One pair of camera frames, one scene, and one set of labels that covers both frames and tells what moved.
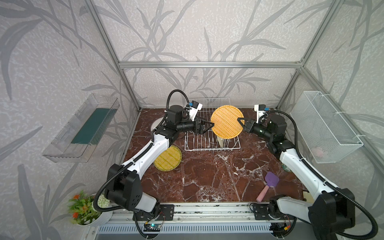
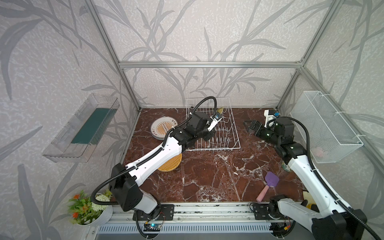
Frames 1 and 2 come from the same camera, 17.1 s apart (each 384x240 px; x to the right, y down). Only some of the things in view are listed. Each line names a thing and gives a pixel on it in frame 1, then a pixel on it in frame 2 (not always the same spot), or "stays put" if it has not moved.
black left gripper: (200, 124) → (211, 133)
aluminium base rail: (225, 221) stays put
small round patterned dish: (286, 168) stays put
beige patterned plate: (226, 124) → (172, 165)
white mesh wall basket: (327, 135) stays put
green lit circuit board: (152, 227) stays put
